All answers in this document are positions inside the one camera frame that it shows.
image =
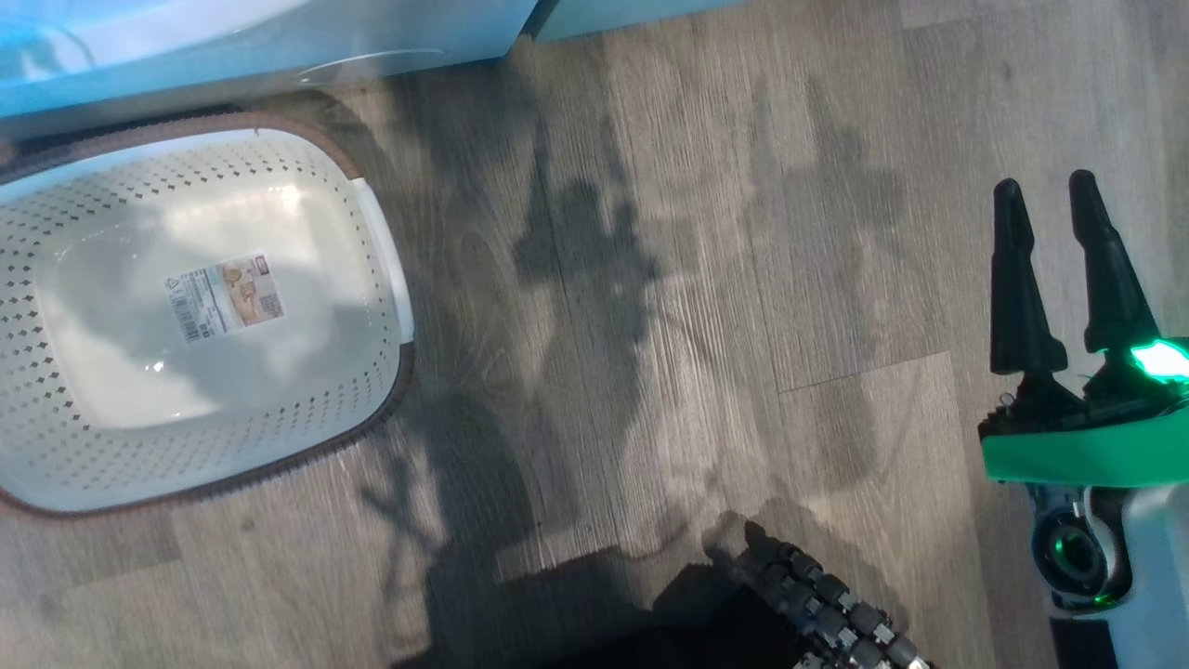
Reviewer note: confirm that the black roller wheel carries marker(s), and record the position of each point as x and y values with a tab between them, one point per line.
827	595

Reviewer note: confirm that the paper product label with barcode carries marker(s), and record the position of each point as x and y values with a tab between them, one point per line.
226	299

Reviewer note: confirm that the cream perforated laundry basket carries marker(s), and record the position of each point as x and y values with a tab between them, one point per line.
186	400

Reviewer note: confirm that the white front-load washing machine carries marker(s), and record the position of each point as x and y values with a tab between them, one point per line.
232	56

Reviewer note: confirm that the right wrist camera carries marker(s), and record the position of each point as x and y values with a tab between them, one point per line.
1077	555

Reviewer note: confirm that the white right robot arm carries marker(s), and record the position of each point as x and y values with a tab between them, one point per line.
1161	576

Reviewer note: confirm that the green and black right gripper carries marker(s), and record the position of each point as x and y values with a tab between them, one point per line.
1087	451

